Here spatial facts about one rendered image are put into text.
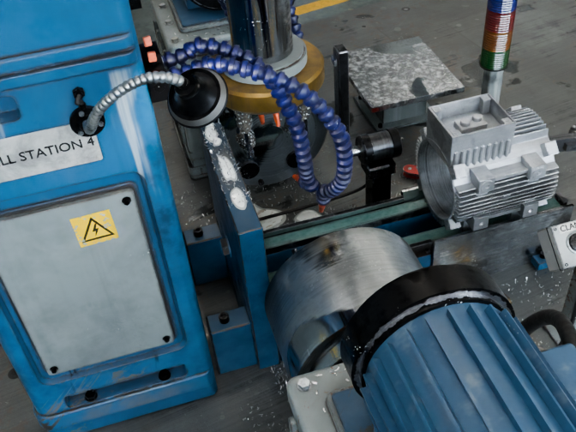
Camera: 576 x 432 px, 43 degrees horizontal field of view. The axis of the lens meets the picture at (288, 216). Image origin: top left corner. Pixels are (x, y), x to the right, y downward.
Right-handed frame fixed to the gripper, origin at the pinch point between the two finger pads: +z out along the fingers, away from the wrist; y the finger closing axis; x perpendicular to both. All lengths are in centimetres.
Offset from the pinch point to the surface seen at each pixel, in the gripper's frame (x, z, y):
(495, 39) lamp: -8.0, 1.1, -27.8
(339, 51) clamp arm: -16.6, 42.6, -12.3
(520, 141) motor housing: -4.4, 12.3, 3.7
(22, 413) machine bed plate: 38, 104, 10
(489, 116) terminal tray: -6.7, 16.0, -2.1
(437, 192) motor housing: 11.0, 22.1, -3.3
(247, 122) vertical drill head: -16, 63, 5
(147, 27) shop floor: 110, 44, -286
